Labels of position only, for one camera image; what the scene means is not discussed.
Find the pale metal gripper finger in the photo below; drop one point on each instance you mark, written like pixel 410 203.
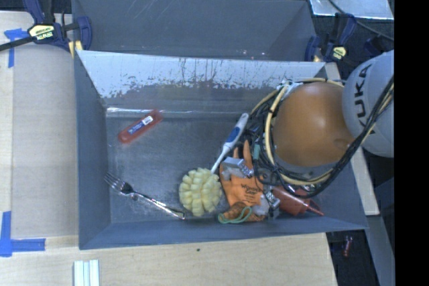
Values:
pixel 271 201
pixel 238 165

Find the red-brown cone-shaped object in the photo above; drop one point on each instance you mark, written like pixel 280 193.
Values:
pixel 291 201

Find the orange work glove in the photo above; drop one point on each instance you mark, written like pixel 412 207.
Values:
pixel 243 191

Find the yellow sponge dish brush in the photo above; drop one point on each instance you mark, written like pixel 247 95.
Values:
pixel 200 191

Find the grey metal bin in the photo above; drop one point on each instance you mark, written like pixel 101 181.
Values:
pixel 174 150

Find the orange-red box cutter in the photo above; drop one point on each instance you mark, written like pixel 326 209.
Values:
pixel 140 126

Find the silver metal fork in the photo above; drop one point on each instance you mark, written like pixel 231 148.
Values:
pixel 127 189

